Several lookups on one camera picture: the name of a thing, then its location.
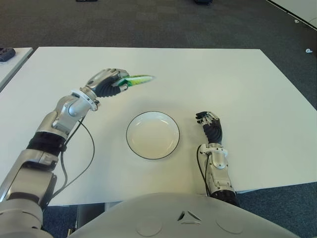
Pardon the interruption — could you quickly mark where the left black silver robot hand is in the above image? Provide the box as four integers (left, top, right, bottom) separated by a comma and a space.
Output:
85, 68, 130, 99

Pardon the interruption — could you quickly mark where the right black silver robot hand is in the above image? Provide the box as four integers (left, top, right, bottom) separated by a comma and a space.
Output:
195, 111, 223, 144

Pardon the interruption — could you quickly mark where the green white toothpaste tube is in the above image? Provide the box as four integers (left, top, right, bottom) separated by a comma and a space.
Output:
118, 74, 156, 87

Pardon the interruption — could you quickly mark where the white plate with black rim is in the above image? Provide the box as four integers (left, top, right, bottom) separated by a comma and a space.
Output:
126, 111, 180, 160

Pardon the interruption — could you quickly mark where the white side table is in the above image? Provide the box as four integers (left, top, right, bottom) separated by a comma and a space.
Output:
0, 47, 34, 91

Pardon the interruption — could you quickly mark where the grey robot torso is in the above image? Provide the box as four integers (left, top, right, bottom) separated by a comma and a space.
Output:
69, 192, 305, 238

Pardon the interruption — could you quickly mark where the dark game controller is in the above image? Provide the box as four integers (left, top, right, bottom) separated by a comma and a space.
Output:
0, 47, 16, 62

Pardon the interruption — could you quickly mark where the white table with black edge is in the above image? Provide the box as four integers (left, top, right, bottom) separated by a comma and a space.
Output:
266, 0, 317, 30

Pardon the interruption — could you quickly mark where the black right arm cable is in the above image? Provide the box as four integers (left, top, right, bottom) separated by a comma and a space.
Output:
197, 145, 210, 196

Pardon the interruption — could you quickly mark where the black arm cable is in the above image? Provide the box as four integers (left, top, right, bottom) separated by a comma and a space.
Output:
51, 116, 95, 199
197, 145, 210, 196

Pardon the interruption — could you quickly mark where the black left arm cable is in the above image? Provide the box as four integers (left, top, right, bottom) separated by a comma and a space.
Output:
51, 116, 95, 199

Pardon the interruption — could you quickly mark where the grey table frame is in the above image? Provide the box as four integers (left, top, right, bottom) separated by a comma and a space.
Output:
76, 202, 122, 234

